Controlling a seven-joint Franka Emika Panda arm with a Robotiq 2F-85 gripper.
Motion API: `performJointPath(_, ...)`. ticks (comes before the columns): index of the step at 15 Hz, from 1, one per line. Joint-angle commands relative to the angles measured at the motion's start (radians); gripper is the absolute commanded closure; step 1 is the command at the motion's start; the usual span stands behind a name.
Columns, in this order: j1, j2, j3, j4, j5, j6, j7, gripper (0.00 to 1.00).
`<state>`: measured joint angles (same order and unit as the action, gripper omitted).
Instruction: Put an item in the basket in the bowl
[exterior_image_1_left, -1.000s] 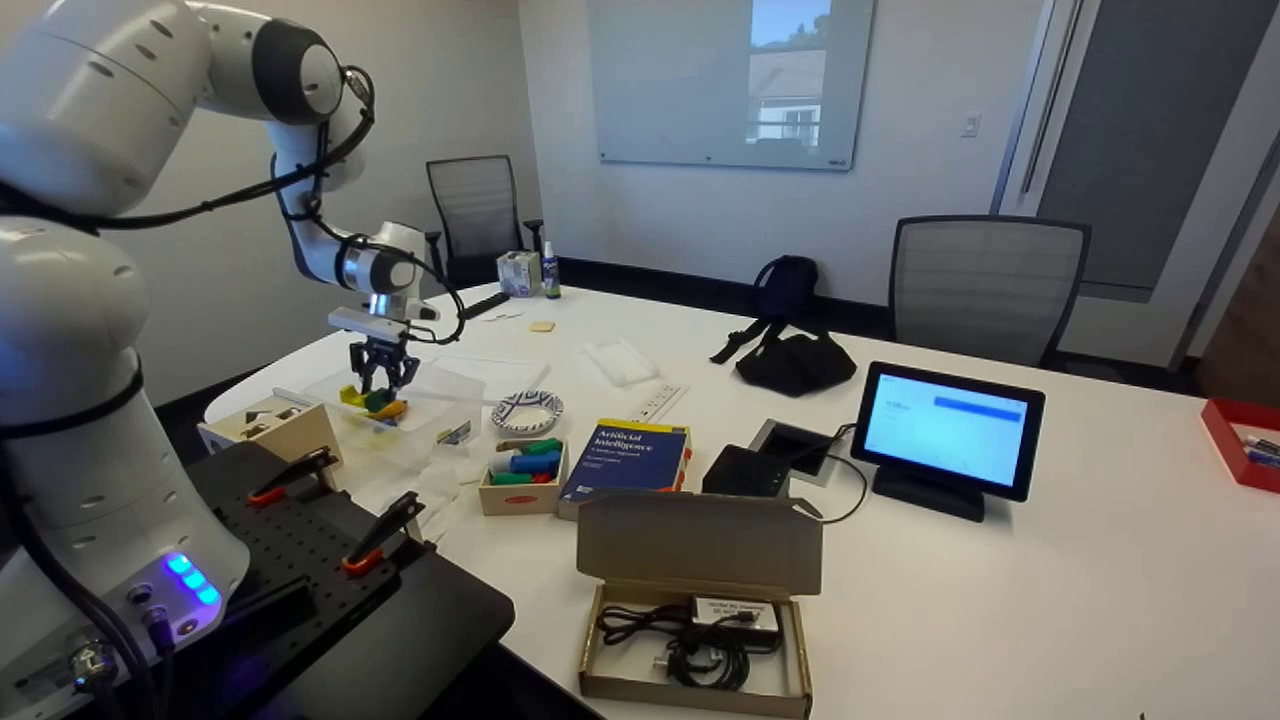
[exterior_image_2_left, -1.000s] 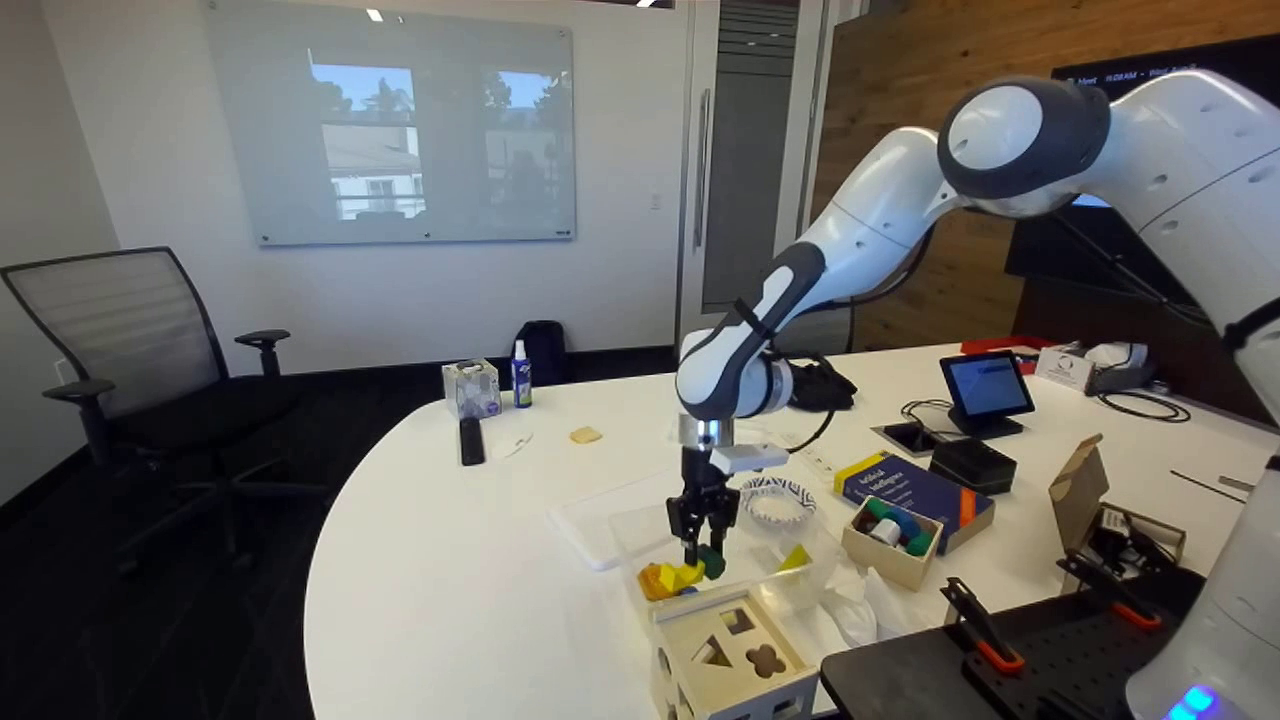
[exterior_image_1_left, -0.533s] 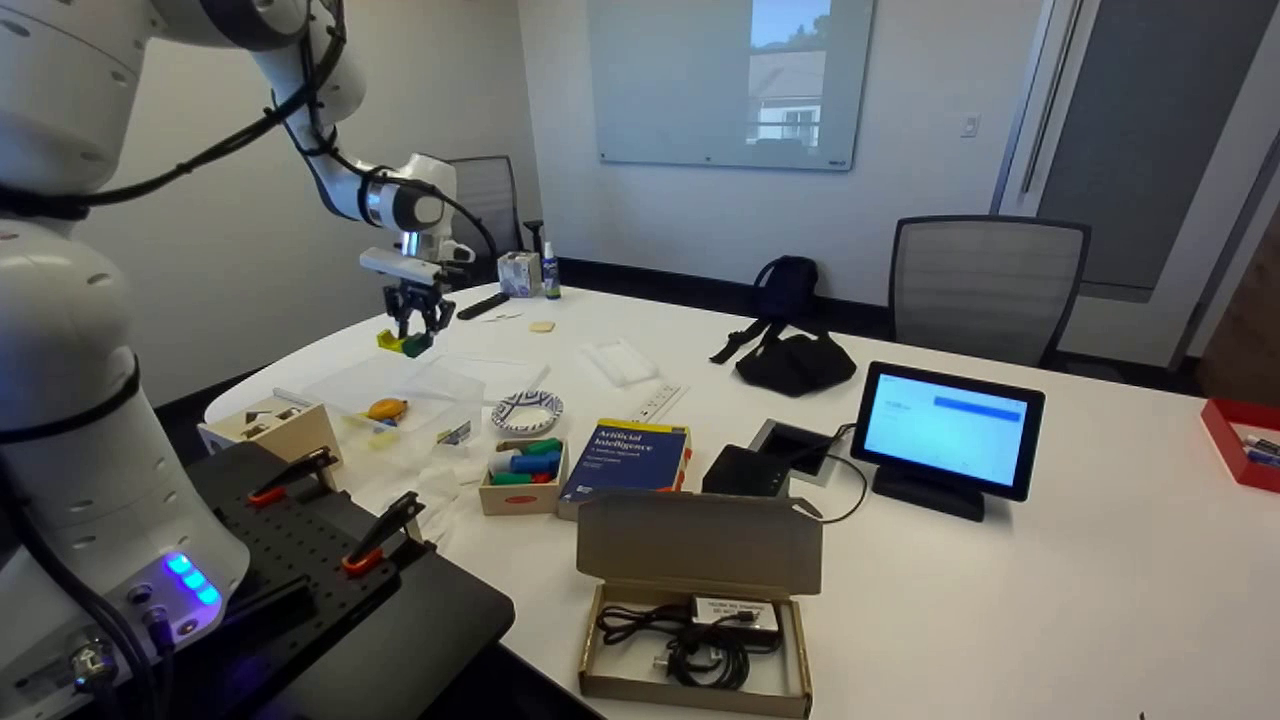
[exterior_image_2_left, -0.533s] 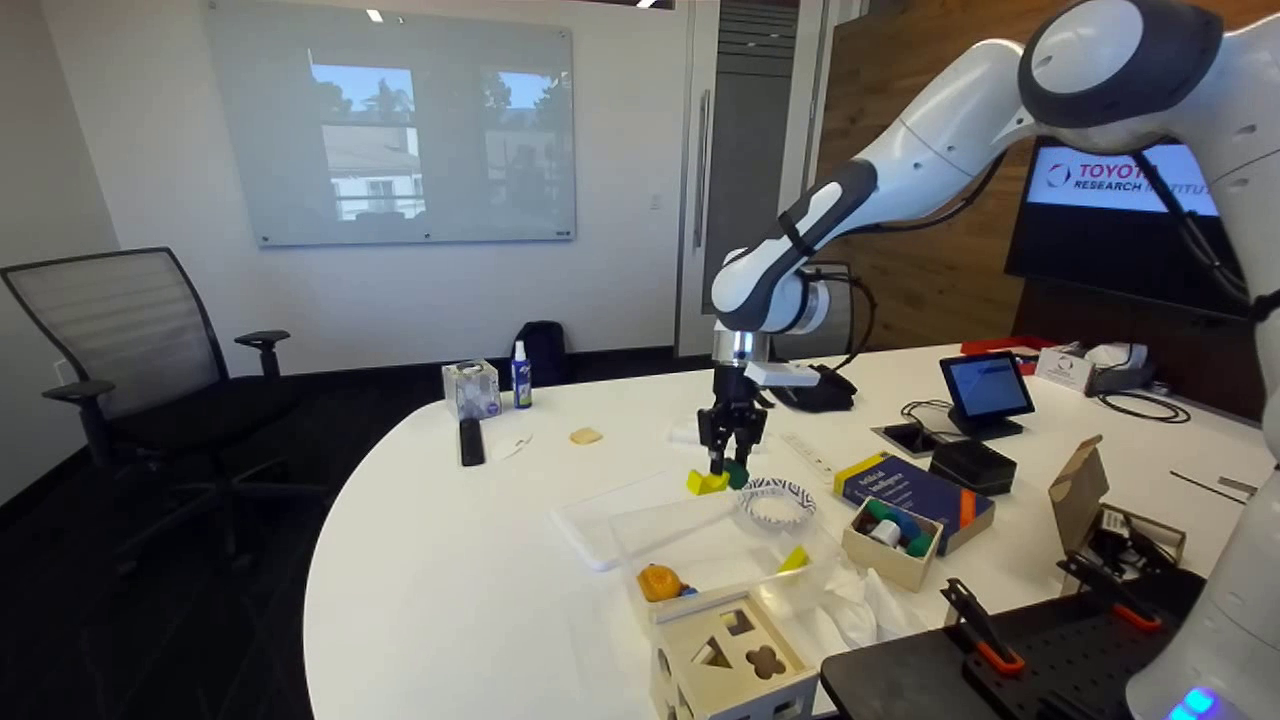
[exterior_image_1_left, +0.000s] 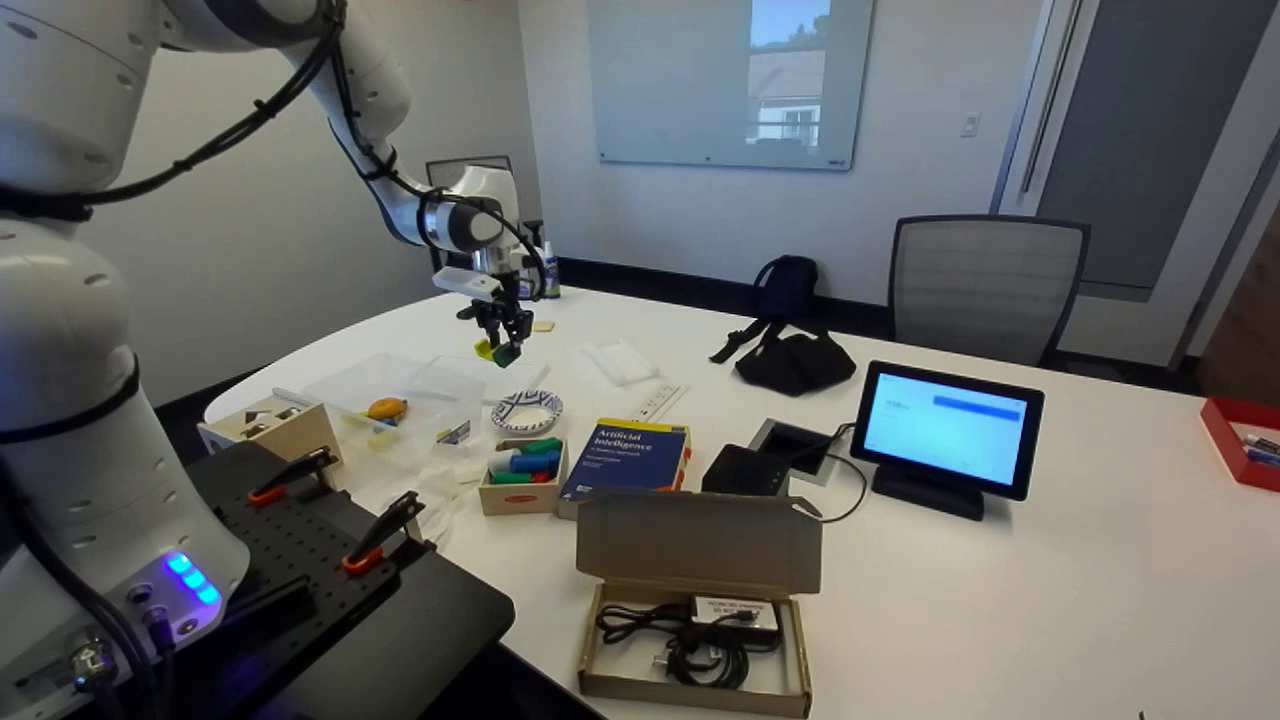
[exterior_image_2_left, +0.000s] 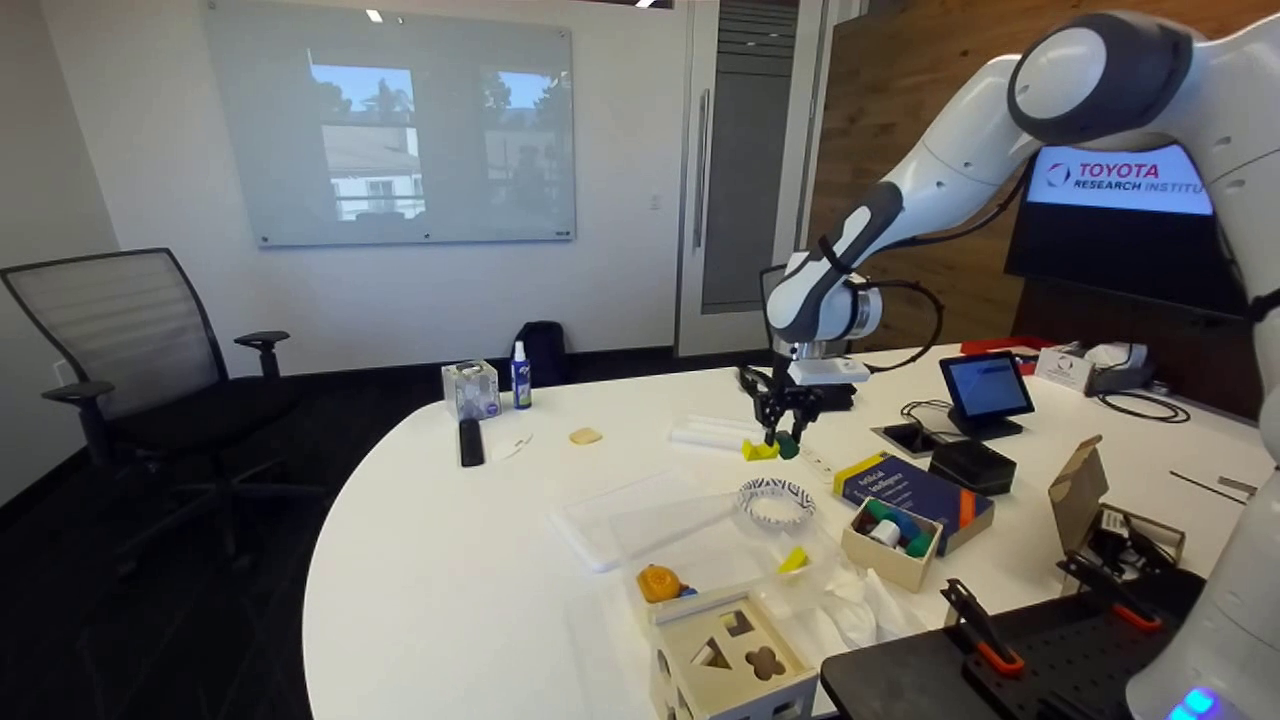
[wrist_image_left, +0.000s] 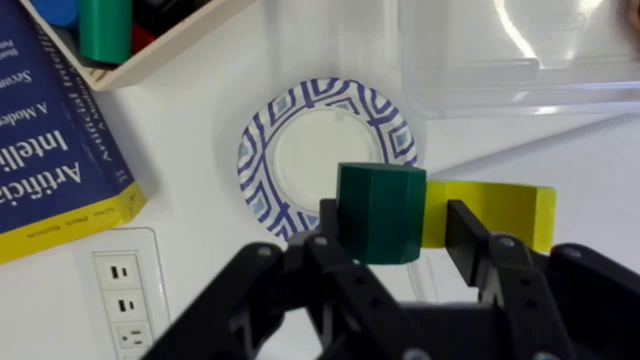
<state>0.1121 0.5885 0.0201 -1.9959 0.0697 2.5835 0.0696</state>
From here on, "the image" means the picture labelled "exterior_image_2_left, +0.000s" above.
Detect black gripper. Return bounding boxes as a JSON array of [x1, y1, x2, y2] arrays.
[[758, 377, 860, 453]]

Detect yellow green toy item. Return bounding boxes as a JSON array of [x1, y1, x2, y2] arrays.
[[740, 430, 808, 470]]

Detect clear plastic bowl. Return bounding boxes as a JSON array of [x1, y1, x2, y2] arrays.
[[736, 478, 819, 542]]

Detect small beige basket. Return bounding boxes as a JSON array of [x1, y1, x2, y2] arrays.
[[840, 492, 948, 594]]

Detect grey backed office chair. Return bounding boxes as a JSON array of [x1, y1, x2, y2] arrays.
[[758, 259, 804, 360]]

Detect flat black pad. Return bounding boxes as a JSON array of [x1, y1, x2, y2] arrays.
[[873, 419, 939, 455]]

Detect blue flat box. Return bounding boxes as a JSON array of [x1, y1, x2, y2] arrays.
[[833, 453, 998, 554]]

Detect clear plastic tray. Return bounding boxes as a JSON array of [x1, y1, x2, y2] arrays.
[[584, 483, 804, 619]]

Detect small black box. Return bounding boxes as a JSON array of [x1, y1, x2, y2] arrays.
[[929, 438, 1022, 498]]

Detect crumpled clear plastic bag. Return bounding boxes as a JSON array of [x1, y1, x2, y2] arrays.
[[796, 565, 939, 661]]

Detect orange toy object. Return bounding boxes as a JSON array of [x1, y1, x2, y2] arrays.
[[637, 562, 692, 603]]

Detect black tablet on stand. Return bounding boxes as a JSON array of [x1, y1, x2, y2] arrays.
[[936, 347, 1035, 442]]

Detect red flat object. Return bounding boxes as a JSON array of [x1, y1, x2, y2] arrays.
[[955, 332, 1043, 360]]

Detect wooden shape sorter box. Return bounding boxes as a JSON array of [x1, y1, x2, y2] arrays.
[[649, 594, 819, 720]]

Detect black bag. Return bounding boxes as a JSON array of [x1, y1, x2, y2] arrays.
[[518, 316, 574, 387]]

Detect small spray bottle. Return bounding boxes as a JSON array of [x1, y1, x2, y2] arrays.
[[508, 335, 538, 412]]

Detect frosted glass door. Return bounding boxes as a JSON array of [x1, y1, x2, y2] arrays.
[[677, 0, 833, 360]]

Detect black orange clamp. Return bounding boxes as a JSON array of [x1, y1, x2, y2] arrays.
[[1057, 554, 1169, 638], [939, 577, 1034, 682]]

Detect open cardboard box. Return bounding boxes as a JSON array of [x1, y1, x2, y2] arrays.
[[1043, 433, 1192, 581]]

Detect clear plastic cup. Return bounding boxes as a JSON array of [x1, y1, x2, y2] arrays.
[[441, 357, 504, 419]]

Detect white device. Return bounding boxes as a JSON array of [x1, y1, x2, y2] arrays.
[[1035, 335, 1156, 399]]

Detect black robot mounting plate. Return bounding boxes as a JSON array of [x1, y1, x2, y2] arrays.
[[818, 571, 1213, 720]]

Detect thin metal rod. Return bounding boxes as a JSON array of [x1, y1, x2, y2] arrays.
[[1169, 463, 1261, 508]]

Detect black mesh office chair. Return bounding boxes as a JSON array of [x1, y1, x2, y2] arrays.
[[0, 243, 326, 577]]

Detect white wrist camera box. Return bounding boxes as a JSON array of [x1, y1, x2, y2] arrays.
[[784, 347, 873, 393]]

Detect coiled black cable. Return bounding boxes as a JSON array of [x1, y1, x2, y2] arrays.
[[1096, 386, 1196, 430]]

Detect wall television screen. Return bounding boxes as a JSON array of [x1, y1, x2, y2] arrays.
[[1003, 136, 1257, 321]]

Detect glass wall whiteboard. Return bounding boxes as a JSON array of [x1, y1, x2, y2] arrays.
[[197, 0, 581, 254]]

